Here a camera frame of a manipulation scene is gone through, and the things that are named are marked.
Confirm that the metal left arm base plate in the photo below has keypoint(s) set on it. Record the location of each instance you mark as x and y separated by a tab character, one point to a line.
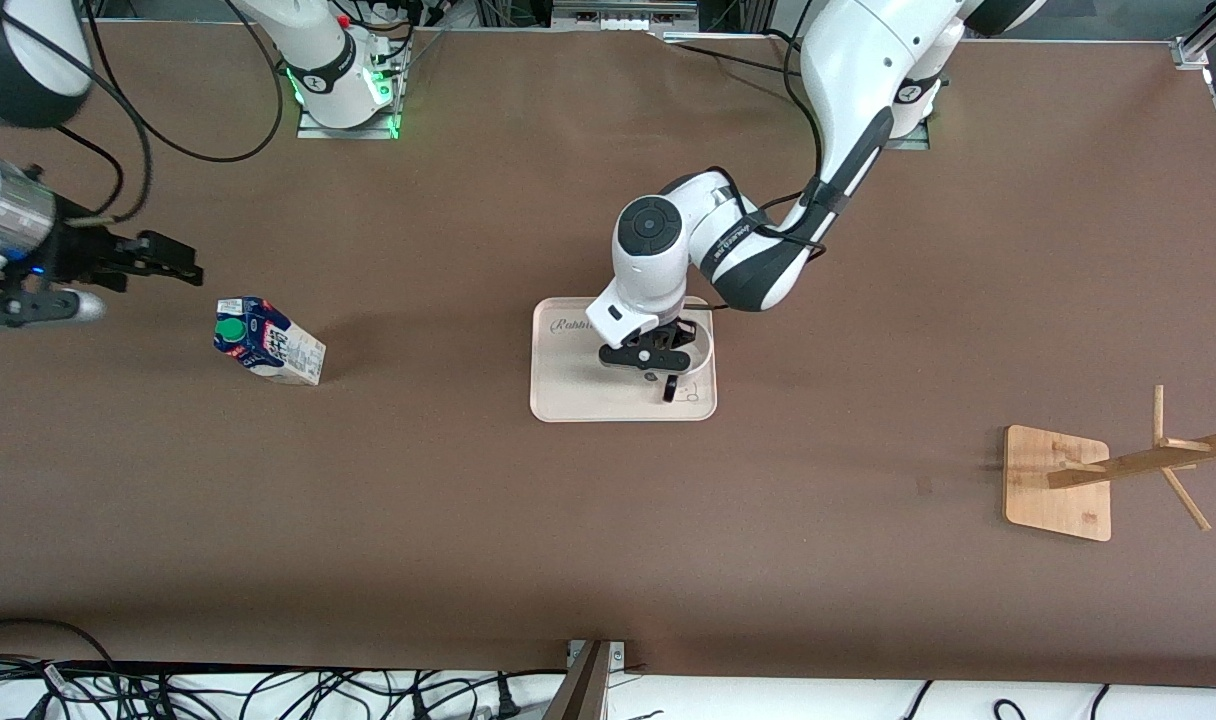
913	140

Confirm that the wooden cup rack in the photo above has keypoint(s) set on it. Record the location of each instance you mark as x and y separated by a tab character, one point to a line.
1053	500

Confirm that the small metal post bracket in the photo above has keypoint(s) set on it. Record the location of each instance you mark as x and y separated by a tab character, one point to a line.
618	655

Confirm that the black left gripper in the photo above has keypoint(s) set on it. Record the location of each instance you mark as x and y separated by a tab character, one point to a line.
682	337

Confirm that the blue milk carton green cap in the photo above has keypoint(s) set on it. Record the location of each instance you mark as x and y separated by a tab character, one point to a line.
268	350

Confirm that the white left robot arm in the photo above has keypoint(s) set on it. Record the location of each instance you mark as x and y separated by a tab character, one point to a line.
848	60

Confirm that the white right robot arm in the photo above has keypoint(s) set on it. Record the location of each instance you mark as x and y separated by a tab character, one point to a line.
318	50

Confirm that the aluminium frame corner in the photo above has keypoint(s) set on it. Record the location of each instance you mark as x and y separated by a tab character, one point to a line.
1198	45

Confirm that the white power strip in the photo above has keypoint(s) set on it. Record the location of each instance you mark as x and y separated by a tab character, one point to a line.
623	20

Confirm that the grey metal post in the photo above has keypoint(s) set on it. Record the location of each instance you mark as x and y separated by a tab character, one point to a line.
583	695

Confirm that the cream rabbit print tray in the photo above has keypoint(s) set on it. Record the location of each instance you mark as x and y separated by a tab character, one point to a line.
578	385

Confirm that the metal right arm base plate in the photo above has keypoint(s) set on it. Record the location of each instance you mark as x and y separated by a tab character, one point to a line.
348	133

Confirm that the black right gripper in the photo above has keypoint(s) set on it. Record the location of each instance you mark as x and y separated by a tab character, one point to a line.
76	254

